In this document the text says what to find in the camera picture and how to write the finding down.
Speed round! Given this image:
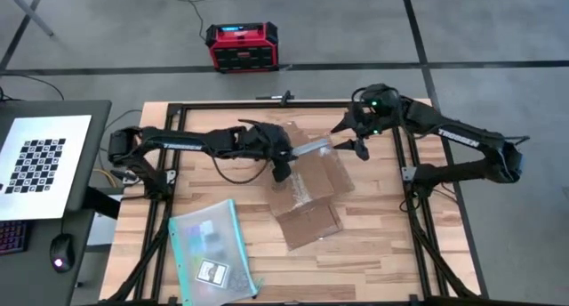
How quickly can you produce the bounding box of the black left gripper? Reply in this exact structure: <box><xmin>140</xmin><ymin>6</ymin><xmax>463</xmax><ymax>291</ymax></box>
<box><xmin>237</xmin><ymin>118</ymin><xmax>294</xmax><ymax>183</ymax></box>

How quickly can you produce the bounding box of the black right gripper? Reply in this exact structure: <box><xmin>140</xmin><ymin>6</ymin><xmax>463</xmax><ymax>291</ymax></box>
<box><xmin>330</xmin><ymin>83</ymin><xmax>403</xmax><ymax>162</ymax></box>

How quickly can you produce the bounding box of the silver utility knife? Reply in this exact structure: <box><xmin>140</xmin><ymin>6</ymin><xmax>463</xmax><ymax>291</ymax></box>
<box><xmin>291</xmin><ymin>137</ymin><xmax>333</xmax><ymax>158</ymax></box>

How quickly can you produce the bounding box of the taped brown cardboard box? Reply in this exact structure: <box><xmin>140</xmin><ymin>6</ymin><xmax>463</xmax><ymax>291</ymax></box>
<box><xmin>265</xmin><ymin>121</ymin><xmax>357</xmax><ymax>252</ymax></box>

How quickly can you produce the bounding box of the teal mesh zipper pouch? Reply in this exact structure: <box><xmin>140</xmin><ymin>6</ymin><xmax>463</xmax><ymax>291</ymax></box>
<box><xmin>167</xmin><ymin>198</ymin><xmax>264</xmax><ymax>306</ymax></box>

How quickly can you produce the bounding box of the red black jobsite radio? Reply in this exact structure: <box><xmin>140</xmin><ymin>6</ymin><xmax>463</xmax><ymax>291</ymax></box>
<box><xmin>204</xmin><ymin>21</ymin><xmax>280</xmax><ymax>74</ymax></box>

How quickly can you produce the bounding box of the white paper sheet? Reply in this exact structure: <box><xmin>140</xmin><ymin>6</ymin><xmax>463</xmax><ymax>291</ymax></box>
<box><xmin>85</xmin><ymin>194</ymin><xmax>124</xmax><ymax>247</ymax></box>

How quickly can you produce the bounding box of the checkerboard calibration board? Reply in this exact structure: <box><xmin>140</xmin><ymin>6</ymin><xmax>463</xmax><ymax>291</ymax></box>
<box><xmin>0</xmin><ymin>114</ymin><xmax>93</xmax><ymax>221</ymax></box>

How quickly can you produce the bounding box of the black computer mouse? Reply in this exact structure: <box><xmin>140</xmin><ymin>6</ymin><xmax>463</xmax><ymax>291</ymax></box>
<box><xmin>49</xmin><ymin>233</ymin><xmax>76</xmax><ymax>273</ymax></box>

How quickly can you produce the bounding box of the black keyboard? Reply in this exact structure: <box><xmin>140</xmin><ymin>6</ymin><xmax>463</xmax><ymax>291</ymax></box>
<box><xmin>0</xmin><ymin>220</ymin><xmax>31</xmax><ymax>257</ymax></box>

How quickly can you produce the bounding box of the black desk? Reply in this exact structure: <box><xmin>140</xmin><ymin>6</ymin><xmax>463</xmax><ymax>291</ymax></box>
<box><xmin>0</xmin><ymin>100</ymin><xmax>113</xmax><ymax>306</ymax></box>

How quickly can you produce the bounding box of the grey metal pole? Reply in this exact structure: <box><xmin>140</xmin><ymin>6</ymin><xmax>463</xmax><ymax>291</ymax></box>
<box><xmin>0</xmin><ymin>0</ymin><xmax>57</xmax><ymax>38</ymax></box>

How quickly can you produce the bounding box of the black aluminium table frame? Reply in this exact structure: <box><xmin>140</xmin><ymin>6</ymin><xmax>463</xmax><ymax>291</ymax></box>
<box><xmin>116</xmin><ymin>100</ymin><xmax>490</xmax><ymax>302</ymax></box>

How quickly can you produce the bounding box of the black floor cable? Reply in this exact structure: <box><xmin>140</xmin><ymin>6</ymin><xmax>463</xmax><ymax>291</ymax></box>
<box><xmin>158</xmin><ymin>0</ymin><xmax>246</xmax><ymax>43</ymax></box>

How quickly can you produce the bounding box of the yellow cable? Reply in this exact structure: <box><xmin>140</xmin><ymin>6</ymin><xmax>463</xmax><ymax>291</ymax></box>
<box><xmin>93</xmin><ymin>166</ymin><xmax>121</xmax><ymax>189</ymax></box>

